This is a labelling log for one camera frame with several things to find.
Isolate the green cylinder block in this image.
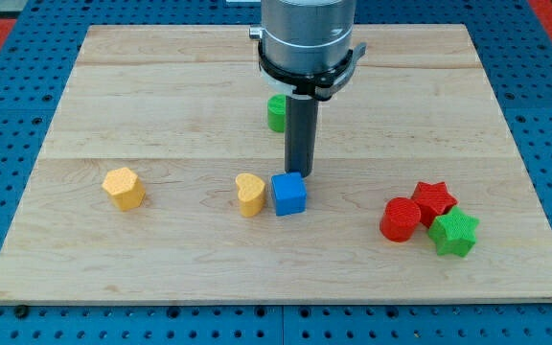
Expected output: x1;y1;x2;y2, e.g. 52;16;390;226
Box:
266;94;286;132

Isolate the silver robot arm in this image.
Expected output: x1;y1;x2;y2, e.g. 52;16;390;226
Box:
249;0;366;102

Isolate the yellow hexagon block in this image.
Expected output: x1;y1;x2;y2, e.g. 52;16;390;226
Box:
102;167;146;212

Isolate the blue cube block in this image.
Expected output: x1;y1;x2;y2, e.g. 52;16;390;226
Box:
270;172;307;217

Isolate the yellow heart block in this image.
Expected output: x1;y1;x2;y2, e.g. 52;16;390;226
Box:
235;172;266;218

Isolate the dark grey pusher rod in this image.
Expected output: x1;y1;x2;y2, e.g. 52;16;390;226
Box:
285;96;318;177

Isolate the wooden board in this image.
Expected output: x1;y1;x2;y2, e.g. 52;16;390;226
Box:
0;24;552;306

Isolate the red cylinder block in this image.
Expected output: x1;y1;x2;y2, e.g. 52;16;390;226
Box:
379;197;421;242

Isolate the red star block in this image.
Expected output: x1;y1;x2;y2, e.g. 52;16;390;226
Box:
411;181;458;228

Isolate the green star block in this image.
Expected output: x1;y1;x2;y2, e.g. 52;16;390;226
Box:
427;206;479;258

